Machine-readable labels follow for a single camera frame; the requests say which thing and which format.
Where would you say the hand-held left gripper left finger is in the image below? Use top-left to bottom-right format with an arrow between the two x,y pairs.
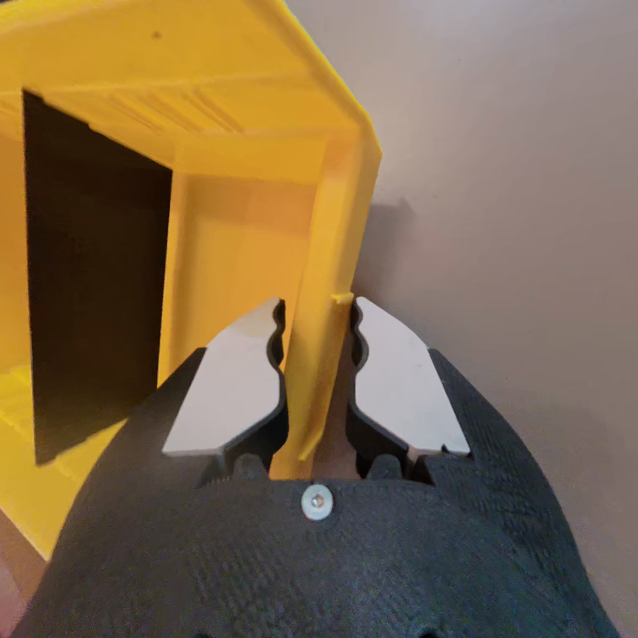
161,297 -> 290,457

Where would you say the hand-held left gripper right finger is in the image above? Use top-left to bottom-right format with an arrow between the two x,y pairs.
348,297 -> 472,457

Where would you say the yellow plastic bin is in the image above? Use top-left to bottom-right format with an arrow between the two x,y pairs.
0,0 -> 383,561

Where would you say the black bin divider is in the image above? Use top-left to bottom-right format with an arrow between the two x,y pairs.
22,90 -> 173,467

